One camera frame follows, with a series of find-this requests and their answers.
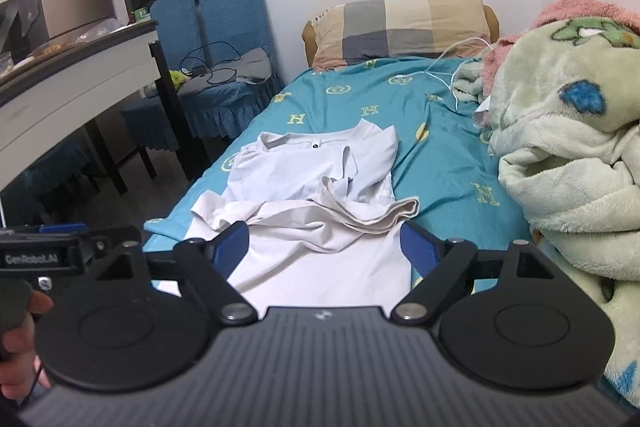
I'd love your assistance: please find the clear plastic bag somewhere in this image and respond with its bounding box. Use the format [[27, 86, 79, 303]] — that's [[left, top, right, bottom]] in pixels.
[[75, 18, 126, 44]]

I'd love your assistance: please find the blue covered chair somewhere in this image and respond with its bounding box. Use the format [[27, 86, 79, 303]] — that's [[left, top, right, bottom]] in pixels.
[[120, 0, 203, 180], [172, 0, 288, 140], [20, 134, 103, 208]]

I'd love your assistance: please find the plaid pillow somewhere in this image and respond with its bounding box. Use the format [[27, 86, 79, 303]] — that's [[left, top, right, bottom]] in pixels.
[[307, 0, 493, 70]]

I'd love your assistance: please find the pink fluffy blanket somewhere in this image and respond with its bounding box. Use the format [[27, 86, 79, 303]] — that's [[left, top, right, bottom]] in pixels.
[[480, 0, 640, 98]]

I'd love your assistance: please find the teal printed bed sheet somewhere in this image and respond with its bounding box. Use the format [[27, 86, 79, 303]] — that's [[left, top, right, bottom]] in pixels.
[[142, 54, 548, 295]]

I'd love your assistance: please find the green fleece blanket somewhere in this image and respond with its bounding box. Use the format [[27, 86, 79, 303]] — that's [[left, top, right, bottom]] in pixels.
[[452, 17, 640, 403]]

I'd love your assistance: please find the white table with black legs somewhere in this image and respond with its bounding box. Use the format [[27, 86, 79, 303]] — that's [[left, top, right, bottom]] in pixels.
[[0, 19, 211, 228]]

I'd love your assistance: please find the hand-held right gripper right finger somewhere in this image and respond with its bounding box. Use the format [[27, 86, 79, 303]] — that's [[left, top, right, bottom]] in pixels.
[[390, 221, 556, 325]]

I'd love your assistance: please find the black cable with adapter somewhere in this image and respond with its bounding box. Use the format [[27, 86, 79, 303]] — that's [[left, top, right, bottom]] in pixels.
[[180, 41, 243, 85]]

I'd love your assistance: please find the white t-shirt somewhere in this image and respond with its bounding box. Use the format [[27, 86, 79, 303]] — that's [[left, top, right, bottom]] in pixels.
[[186, 118, 421, 308]]

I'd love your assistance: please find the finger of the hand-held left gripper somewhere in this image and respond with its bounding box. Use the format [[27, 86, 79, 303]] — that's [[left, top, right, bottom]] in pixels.
[[0, 222, 86, 237]]

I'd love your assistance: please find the brown cushion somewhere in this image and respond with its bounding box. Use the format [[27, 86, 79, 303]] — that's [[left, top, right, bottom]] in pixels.
[[301, 4, 501, 68]]

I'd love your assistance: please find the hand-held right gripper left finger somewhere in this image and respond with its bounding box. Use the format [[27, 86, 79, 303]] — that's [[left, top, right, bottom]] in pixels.
[[97, 221, 258, 325]]

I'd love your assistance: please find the small white wrapper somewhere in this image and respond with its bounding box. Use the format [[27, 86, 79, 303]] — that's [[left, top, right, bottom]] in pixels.
[[472, 99, 493, 128]]

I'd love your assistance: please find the person's left hand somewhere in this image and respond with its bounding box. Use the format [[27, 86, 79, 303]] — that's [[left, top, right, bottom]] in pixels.
[[0, 293, 55, 404]]

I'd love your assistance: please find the white charging cable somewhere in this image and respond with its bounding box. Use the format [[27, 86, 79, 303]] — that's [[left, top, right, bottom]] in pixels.
[[397, 36, 496, 112]]

